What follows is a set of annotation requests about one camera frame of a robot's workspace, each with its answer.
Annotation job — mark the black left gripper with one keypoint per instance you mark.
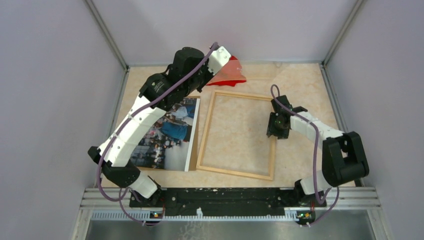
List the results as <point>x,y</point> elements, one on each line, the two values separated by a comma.
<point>209,75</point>

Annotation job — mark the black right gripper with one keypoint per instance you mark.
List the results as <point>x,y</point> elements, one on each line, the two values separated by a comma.
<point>272,131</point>

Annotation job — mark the light wooden picture frame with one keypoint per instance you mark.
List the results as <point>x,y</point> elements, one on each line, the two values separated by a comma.
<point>234,140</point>

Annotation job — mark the printed colour photo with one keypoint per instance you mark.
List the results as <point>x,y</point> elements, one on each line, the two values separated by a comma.
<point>169,139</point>

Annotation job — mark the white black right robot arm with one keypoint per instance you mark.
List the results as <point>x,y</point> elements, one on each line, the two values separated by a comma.
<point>338,157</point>

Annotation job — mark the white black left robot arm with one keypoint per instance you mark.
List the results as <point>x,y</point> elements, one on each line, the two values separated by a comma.
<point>156,98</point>

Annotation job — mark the red crumpled cloth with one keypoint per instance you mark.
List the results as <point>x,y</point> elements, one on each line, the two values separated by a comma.
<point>230,75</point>

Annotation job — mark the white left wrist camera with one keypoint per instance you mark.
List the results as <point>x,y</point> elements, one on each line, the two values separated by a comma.
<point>218,59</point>

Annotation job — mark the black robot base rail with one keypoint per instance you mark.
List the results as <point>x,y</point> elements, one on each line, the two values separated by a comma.
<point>226,202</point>

